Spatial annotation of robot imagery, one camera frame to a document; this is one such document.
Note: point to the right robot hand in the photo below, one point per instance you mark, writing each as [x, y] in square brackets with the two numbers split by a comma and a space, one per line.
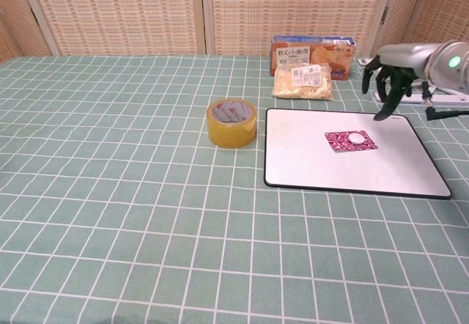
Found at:
[406, 56]

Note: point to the bamboo folding screen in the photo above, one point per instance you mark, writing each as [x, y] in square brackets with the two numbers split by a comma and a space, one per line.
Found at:
[128, 12]

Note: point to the clear bag yellow snack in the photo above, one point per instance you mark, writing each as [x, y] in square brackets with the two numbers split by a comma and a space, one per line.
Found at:
[302, 89]

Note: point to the white board black frame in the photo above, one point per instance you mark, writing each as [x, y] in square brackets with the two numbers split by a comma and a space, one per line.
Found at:
[293, 155]

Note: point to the green checked tablecloth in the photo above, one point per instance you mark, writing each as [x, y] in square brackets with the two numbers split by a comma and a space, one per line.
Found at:
[146, 210]

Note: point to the orange cookie box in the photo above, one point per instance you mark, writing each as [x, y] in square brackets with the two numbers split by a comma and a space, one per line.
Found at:
[329, 54]

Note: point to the yellow packing tape roll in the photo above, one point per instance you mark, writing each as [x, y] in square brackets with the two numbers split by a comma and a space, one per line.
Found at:
[231, 133]

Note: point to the white folding laptop stand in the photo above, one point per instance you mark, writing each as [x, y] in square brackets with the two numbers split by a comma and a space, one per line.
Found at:
[447, 99]

